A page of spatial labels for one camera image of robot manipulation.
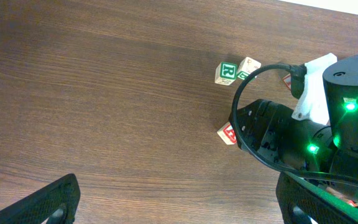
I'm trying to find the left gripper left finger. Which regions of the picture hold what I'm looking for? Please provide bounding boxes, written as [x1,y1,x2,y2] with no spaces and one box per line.
[0,174,81,224]

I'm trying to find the green edged wooden block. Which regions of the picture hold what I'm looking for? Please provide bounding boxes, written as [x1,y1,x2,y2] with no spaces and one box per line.
[237,57,262,80]

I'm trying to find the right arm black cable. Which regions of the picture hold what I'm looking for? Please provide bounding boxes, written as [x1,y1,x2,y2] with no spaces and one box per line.
[230,63,358,191]

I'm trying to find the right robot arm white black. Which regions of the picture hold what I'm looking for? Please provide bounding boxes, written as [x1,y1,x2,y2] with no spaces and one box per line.
[229,55,358,195]

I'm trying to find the red E letter block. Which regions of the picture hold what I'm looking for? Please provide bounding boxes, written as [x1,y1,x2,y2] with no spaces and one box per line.
[282,73,291,90]

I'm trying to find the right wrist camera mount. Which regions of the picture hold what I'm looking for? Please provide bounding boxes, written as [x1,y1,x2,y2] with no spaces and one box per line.
[291,53,337,125]

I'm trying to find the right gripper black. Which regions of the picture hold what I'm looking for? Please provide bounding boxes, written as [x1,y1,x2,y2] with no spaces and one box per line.
[229,100,316,170]

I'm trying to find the red A letter block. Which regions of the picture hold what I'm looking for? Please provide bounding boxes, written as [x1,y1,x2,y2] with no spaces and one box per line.
[217,122,237,145]

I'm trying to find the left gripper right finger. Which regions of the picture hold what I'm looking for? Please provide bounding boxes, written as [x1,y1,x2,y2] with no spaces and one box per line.
[276,172,358,224]

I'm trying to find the green R letter block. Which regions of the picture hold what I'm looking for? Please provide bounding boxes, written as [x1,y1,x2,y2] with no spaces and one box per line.
[214,62,237,86]

